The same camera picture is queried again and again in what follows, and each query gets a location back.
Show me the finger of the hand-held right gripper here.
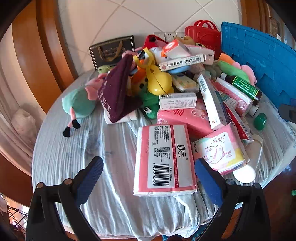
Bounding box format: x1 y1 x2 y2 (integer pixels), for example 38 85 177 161
278 103 296 122

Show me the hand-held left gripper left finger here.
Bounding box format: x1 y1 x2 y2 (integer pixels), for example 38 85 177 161
26 156 104 241

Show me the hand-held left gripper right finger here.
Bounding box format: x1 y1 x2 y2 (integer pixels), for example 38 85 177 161
194 158 271 241

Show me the large pink tissue pack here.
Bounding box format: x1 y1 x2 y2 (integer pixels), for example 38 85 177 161
133 124 198 197

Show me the green bottle cap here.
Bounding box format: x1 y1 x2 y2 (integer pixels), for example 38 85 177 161
253 113 268 131

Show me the pink white sanitary pad pack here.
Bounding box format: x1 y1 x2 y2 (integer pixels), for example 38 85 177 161
191 123 250 176

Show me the grey table cloth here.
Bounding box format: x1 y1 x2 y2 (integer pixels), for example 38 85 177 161
32 70 296 238

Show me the white plastic bottle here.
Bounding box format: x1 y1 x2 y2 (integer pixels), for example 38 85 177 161
232 134 264 183

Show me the red toothpaste box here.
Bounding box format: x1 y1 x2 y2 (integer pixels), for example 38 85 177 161
223 101 254 142

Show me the dark bottle with green label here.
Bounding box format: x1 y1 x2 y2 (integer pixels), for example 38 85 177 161
220 73 263 106

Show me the pink tube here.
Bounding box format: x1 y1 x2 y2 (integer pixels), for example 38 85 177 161
213 77 253 117

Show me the pink flowered tissue pack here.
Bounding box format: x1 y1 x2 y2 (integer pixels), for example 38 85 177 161
157 102 214 141

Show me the green and orange plush toy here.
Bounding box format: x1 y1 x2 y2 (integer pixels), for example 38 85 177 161
217 53 258 84

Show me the pig plush in green dress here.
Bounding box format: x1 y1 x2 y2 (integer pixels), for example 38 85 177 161
62 74 109 138

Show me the long white box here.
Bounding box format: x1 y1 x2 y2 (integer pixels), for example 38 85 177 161
197 74 228 130

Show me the small white medicine box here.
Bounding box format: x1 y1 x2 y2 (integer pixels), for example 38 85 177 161
159 92 198 111

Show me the maroon fabric pouch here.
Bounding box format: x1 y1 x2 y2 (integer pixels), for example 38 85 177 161
97 54 146 123

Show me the green frog plush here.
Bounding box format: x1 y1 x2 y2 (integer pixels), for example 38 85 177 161
131 86 162 120

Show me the wet wipes pack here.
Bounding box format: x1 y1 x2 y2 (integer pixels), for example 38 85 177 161
172 74 200 93

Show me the orange spotted plush toy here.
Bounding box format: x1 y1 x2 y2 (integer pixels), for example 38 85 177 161
128 68 149 93

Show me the yellow plastic toy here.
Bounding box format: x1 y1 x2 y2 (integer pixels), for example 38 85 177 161
136 47 174 96

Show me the red plastic basket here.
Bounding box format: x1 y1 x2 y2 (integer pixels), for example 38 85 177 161
184 20 222 59

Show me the white box with red print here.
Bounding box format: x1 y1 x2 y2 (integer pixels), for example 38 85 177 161
158 54 206 72

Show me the black gift bag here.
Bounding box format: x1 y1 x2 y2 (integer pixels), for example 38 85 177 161
89 35 136 71

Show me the orange and white box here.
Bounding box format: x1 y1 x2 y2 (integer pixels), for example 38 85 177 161
161 39 191 59

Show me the white wall socket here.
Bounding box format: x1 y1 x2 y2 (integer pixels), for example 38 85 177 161
154 31 186 40

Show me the wooden door frame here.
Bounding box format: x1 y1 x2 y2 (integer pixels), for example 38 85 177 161
11 0 79 93

